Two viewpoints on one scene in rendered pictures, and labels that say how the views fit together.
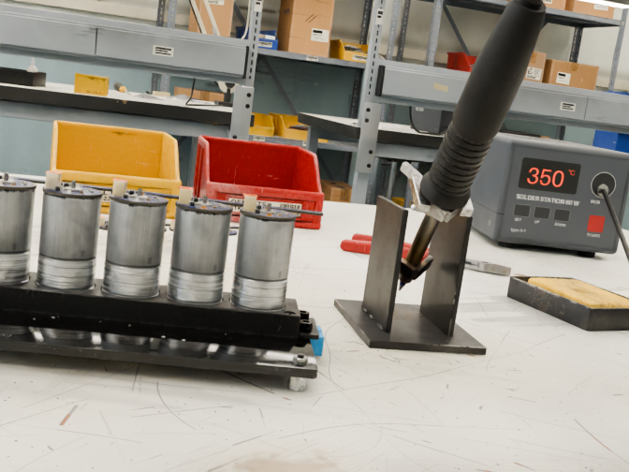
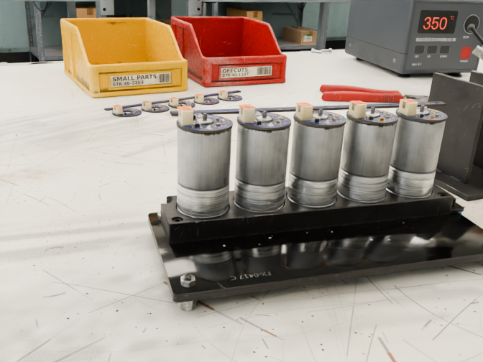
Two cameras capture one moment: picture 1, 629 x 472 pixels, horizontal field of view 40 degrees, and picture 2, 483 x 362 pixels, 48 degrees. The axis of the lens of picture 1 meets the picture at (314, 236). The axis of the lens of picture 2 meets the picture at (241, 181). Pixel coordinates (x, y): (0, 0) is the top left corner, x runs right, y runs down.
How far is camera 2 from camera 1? 0.21 m
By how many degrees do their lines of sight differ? 17
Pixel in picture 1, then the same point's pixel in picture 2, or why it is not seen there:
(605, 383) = not seen: outside the picture
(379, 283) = (448, 144)
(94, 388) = (364, 309)
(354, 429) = not seen: outside the picture
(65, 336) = (309, 261)
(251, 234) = (418, 136)
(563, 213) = (445, 48)
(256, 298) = (420, 187)
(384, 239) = (451, 109)
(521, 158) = (420, 11)
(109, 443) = not seen: outside the picture
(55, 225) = (262, 156)
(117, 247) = (313, 166)
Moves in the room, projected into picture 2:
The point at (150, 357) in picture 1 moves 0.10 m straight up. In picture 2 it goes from (391, 268) to (435, 29)
